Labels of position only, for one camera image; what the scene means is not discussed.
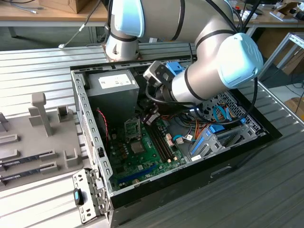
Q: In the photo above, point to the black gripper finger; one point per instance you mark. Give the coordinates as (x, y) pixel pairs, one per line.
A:
(150, 117)

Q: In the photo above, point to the silver CPU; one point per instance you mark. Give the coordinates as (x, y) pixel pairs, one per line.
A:
(137, 147)

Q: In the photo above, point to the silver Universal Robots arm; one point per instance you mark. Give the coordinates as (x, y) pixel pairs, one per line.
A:
(206, 80)

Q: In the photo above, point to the black RAM slot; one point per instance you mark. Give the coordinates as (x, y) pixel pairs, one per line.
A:
(156, 142)
(161, 142)

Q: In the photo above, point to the beige board connector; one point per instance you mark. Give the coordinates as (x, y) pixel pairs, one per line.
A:
(169, 140)

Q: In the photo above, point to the blue plastic drive latch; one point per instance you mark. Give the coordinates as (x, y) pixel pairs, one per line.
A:
(177, 69)

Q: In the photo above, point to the gray power supply unit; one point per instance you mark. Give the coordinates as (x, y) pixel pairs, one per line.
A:
(111, 99)

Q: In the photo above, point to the green motherboard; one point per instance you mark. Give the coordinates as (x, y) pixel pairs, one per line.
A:
(147, 164)

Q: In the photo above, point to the black case fan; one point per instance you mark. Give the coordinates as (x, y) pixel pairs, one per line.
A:
(101, 128)

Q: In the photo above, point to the blue expansion slot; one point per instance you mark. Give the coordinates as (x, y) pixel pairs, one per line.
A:
(136, 174)

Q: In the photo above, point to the hard disk in blue carrier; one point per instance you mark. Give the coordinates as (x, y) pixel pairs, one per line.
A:
(217, 128)

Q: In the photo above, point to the silver perforated drive cage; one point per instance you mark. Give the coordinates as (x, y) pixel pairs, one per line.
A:
(237, 111)

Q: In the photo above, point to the black PC case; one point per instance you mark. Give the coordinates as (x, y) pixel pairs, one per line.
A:
(190, 190)

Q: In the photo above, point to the black and blue latch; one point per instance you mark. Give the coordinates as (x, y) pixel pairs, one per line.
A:
(76, 197)

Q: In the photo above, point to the gray parts rack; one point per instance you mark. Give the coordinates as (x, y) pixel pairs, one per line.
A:
(35, 142)

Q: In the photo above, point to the large cardboard box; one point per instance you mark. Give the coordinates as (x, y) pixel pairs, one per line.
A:
(270, 40)

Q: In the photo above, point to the black stand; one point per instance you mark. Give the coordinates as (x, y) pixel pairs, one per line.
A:
(251, 14)

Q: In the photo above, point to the small cardboard box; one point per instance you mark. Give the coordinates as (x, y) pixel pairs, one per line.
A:
(295, 104)

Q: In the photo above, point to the RAM stick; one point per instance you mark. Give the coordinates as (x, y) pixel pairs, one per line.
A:
(23, 174)
(23, 160)

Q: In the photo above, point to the wooden desk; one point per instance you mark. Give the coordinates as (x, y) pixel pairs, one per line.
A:
(23, 14)
(270, 21)

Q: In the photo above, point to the open cardboard box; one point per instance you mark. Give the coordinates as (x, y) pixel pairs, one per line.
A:
(286, 8)

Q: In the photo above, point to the wrist camera with black bracket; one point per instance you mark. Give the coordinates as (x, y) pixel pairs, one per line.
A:
(156, 71)

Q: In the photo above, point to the blue plastic rail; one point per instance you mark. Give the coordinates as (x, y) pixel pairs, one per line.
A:
(197, 145)

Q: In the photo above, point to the silver slot cover bracket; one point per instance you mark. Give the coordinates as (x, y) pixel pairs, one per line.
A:
(80, 178)

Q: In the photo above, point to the aluminium profile frame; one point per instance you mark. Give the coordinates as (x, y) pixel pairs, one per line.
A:
(274, 54)

